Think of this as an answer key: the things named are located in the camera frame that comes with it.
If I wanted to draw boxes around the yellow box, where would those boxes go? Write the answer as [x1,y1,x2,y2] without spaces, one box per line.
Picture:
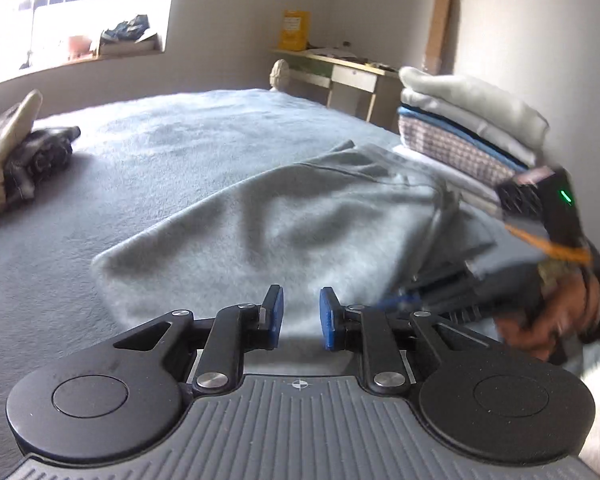
[279,9,312,52]

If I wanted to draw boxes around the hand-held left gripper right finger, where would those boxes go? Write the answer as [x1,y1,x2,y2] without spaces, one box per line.
[319,286,488,393]

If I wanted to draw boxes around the person's right hand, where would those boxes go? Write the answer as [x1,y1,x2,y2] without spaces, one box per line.
[497,267,600,361]

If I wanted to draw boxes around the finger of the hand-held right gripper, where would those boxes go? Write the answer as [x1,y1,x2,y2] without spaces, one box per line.
[412,260,481,301]
[380,292,483,328]

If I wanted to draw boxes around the cream bedpost finial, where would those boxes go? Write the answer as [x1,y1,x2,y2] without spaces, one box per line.
[270,59,290,92]

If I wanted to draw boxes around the white folded garment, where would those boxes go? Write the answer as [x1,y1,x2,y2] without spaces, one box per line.
[392,145,506,211]

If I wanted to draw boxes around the grey sweatpants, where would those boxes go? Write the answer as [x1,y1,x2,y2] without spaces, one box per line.
[91,140,501,341]

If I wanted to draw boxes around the cardboard plank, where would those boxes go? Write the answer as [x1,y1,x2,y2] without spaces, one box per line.
[424,0,453,76]

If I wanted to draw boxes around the beige folded garment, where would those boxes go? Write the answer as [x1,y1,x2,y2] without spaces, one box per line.
[0,89,43,213]

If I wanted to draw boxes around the light wooden desk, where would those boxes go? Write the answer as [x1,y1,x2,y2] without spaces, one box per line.
[270,47,406,123]

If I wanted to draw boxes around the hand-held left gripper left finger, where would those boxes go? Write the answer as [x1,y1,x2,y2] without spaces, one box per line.
[112,285,285,393]

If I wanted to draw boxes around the dark crumpled cloth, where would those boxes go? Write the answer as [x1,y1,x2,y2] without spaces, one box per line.
[102,15,151,43]

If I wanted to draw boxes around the cardboard box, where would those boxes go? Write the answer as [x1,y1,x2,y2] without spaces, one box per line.
[97,15,161,57]

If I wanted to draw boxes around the grey fleece blanket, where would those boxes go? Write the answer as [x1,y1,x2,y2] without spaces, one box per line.
[0,87,600,480]

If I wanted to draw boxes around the blue folded shirt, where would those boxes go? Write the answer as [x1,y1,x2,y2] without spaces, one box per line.
[399,105,528,171]

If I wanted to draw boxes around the terracotta flower pot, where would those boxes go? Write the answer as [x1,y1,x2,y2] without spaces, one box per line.
[67,35,93,58]

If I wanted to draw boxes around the stack of folded clothes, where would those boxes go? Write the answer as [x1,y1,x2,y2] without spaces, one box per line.
[399,66,551,166]

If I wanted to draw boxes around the patterned brown pillow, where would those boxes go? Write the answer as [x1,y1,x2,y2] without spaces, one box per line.
[2,127,81,201]

